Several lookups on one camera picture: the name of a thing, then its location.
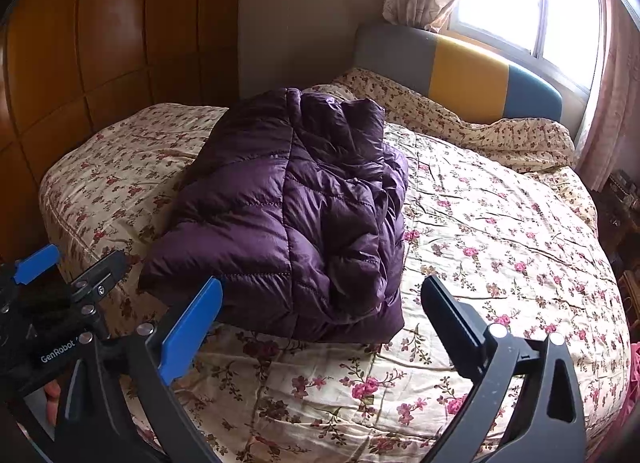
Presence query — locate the purple quilted down jacket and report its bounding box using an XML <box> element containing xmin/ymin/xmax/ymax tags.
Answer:
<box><xmin>139</xmin><ymin>88</ymin><xmax>408</xmax><ymax>344</ymax></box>

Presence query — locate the bright bedroom window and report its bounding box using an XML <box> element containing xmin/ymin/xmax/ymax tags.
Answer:
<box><xmin>449</xmin><ymin>0</ymin><xmax>601</xmax><ymax>92</ymax></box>

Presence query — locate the person's left hand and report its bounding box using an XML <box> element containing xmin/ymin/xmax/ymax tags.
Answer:
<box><xmin>43</xmin><ymin>381</ymin><xmax>61</xmax><ymax>426</ymax></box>

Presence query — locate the red patterned cloth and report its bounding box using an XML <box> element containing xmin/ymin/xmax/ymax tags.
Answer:
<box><xmin>620</xmin><ymin>342</ymin><xmax>640</xmax><ymax>419</ymax></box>

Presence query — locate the floral rose quilt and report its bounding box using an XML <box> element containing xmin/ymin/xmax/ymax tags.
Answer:
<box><xmin>38</xmin><ymin>102</ymin><xmax>633</xmax><ymax>463</ymax></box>

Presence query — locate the cluttered bedside table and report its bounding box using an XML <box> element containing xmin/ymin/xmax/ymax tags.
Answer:
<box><xmin>591</xmin><ymin>174</ymin><xmax>639</xmax><ymax>343</ymax></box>

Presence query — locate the wooden wardrobe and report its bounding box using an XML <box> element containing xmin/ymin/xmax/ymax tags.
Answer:
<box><xmin>1</xmin><ymin>0</ymin><xmax>239</xmax><ymax>261</ymax></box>

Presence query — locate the small-flower print pillow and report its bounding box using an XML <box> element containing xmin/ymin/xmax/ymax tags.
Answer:
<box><xmin>301</xmin><ymin>66</ymin><xmax>576</xmax><ymax>174</ymax></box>

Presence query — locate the grey yellow blue headboard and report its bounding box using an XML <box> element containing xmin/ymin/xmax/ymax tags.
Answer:
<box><xmin>354</xmin><ymin>23</ymin><xmax>563</xmax><ymax>124</ymax></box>

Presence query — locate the pink window curtain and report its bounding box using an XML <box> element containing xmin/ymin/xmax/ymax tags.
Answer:
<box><xmin>383</xmin><ymin>0</ymin><xmax>639</xmax><ymax>191</ymax></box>

